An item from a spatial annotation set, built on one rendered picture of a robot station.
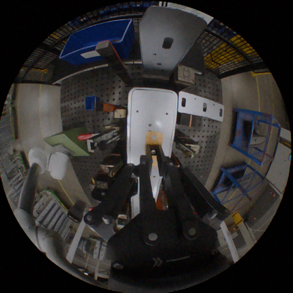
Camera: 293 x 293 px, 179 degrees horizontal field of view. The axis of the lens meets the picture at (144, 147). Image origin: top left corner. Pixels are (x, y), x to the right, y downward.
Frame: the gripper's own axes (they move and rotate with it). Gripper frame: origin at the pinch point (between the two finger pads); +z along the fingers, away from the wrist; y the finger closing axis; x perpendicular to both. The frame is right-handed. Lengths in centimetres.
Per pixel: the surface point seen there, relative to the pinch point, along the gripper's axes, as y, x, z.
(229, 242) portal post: 313, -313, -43
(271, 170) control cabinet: 791, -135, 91
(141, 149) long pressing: -3.2, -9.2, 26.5
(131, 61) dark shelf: -9.8, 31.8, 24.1
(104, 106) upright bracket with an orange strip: -14.8, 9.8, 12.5
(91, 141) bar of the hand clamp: -15.7, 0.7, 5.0
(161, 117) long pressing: 5.0, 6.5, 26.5
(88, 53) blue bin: -27.1, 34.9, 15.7
